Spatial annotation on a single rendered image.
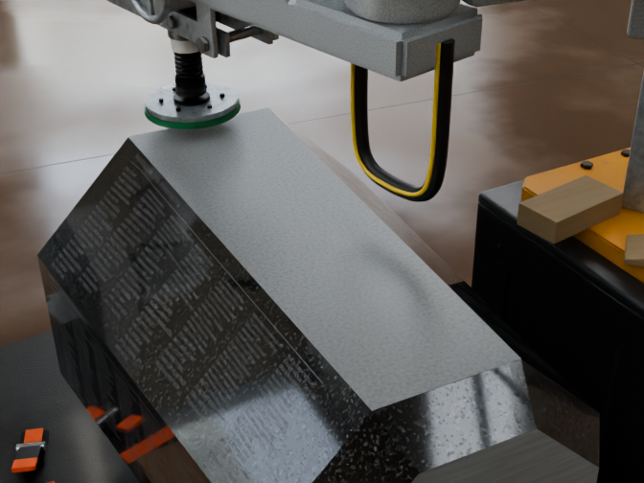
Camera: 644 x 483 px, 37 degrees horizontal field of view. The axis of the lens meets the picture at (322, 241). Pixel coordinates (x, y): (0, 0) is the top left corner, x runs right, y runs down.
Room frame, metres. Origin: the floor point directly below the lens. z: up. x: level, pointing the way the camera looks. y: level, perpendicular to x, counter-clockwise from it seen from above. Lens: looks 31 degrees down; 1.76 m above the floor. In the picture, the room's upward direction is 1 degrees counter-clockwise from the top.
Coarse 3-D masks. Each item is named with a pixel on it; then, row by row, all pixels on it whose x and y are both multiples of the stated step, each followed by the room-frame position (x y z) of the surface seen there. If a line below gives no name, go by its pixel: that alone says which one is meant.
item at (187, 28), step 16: (112, 0) 2.16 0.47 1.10; (128, 0) 2.11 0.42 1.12; (176, 16) 1.96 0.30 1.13; (192, 16) 1.93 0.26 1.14; (224, 16) 2.02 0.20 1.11; (176, 32) 1.97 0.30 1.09; (192, 32) 1.92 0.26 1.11; (224, 32) 1.84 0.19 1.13; (240, 32) 1.89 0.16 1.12; (256, 32) 1.91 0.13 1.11; (224, 48) 1.84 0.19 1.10
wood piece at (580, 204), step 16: (560, 192) 1.72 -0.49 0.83; (576, 192) 1.71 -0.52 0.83; (592, 192) 1.71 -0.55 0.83; (608, 192) 1.71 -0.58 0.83; (528, 208) 1.65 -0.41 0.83; (544, 208) 1.65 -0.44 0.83; (560, 208) 1.65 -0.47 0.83; (576, 208) 1.65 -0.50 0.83; (592, 208) 1.65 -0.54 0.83; (608, 208) 1.68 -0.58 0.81; (528, 224) 1.65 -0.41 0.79; (544, 224) 1.62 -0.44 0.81; (560, 224) 1.60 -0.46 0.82; (576, 224) 1.63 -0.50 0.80; (592, 224) 1.66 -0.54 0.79; (560, 240) 1.60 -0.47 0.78
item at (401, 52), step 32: (192, 0) 1.86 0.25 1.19; (224, 0) 1.76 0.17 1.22; (256, 0) 1.69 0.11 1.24; (288, 0) 1.63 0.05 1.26; (320, 0) 1.60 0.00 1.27; (288, 32) 1.62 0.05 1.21; (320, 32) 1.55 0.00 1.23; (352, 32) 1.49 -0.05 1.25; (384, 32) 1.46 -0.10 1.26; (416, 32) 1.45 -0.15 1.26; (448, 32) 1.48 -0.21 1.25; (480, 32) 1.53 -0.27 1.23; (384, 64) 1.44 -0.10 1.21; (416, 64) 1.43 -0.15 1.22
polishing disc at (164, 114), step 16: (160, 96) 2.07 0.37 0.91; (176, 96) 2.05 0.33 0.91; (208, 96) 2.05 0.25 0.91; (224, 96) 2.06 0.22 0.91; (160, 112) 1.98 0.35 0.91; (176, 112) 1.97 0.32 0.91; (192, 112) 1.97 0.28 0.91; (208, 112) 1.97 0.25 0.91; (224, 112) 1.98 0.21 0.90; (176, 128) 1.95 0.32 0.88; (192, 128) 1.94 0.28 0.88
